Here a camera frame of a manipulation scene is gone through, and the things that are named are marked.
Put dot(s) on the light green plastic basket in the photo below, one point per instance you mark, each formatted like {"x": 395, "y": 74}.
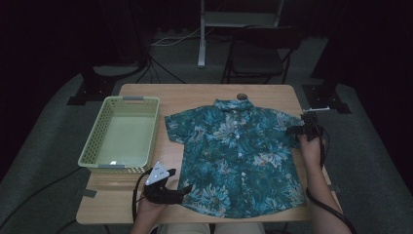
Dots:
{"x": 125, "y": 139}

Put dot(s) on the person's right hand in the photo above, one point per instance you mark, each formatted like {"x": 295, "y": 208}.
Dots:
{"x": 310, "y": 151}

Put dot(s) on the black folding chair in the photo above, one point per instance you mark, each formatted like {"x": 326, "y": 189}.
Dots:
{"x": 259, "y": 55}

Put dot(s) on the black stand base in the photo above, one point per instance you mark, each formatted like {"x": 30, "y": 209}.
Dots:
{"x": 94, "y": 87}
{"x": 324, "y": 97}

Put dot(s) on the person's left hand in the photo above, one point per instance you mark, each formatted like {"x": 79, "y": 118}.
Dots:
{"x": 152, "y": 208}

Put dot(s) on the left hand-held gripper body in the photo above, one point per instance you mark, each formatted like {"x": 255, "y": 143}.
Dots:
{"x": 159, "y": 190}

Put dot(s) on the grey tape piece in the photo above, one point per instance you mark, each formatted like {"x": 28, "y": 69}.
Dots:
{"x": 335, "y": 188}
{"x": 89, "y": 193}

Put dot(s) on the teal floral shirt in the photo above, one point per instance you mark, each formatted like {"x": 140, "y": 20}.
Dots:
{"x": 237, "y": 156}

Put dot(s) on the white metal stand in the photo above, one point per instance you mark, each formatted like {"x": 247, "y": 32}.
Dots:
{"x": 207, "y": 19}

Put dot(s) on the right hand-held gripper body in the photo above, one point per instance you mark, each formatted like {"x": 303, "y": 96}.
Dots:
{"x": 311, "y": 125}

